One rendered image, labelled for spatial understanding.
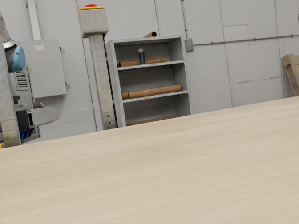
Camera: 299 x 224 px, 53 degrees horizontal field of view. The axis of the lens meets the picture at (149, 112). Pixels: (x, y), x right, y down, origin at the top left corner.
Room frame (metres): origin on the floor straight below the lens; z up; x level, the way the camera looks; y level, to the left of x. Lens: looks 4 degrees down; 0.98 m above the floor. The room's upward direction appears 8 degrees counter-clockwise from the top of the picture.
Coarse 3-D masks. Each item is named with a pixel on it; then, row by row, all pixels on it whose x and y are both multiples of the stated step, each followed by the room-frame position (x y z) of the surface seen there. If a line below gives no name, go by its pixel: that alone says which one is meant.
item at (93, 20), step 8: (80, 8) 0.82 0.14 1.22; (88, 8) 0.83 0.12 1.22; (96, 8) 0.84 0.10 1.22; (104, 8) 0.84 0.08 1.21; (80, 16) 0.83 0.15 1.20; (88, 16) 0.83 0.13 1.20; (96, 16) 0.83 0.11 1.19; (104, 16) 0.84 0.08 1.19; (80, 24) 0.87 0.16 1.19; (88, 24) 0.83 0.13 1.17; (96, 24) 0.83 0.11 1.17; (104, 24) 0.84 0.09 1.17; (88, 32) 0.83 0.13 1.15; (96, 32) 0.83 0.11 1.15; (104, 32) 0.85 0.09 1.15
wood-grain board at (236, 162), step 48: (48, 144) 0.57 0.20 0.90; (96, 144) 0.49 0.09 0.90; (144, 144) 0.43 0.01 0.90; (192, 144) 0.38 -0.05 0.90; (240, 144) 0.34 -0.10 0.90; (288, 144) 0.31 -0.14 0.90; (0, 192) 0.28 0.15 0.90; (48, 192) 0.26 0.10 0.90; (96, 192) 0.24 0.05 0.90; (144, 192) 0.23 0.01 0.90; (192, 192) 0.21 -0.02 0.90; (240, 192) 0.20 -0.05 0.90; (288, 192) 0.19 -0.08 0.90
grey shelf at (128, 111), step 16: (112, 48) 3.26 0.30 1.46; (128, 48) 3.78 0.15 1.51; (144, 48) 3.86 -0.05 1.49; (160, 48) 3.94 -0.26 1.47; (176, 48) 3.77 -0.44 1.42; (112, 64) 3.30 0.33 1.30; (144, 64) 3.38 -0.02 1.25; (160, 64) 3.45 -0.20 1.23; (176, 64) 3.82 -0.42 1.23; (112, 80) 3.40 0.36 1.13; (128, 80) 3.76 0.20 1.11; (144, 80) 3.84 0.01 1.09; (160, 80) 3.92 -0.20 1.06; (176, 80) 3.88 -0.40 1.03; (160, 96) 3.44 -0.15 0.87; (176, 96) 3.94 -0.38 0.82; (128, 112) 3.74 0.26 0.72; (144, 112) 3.81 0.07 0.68; (160, 112) 3.89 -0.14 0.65; (176, 112) 3.98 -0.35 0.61; (192, 112) 3.57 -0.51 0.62
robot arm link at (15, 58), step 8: (0, 16) 1.30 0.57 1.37; (0, 24) 1.31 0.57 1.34; (0, 32) 1.31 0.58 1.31; (0, 40) 1.32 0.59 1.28; (8, 40) 1.35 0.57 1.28; (8, 48) 1.34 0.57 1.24; (16, 48) 1.37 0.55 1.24; (8, 56) 1.35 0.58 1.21; (16, 56) 1.35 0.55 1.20; (24, 56) 1.45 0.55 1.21; (8, 64) 1.36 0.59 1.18; (16, 64) 1.36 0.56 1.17; (24, 64) 1.44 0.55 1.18
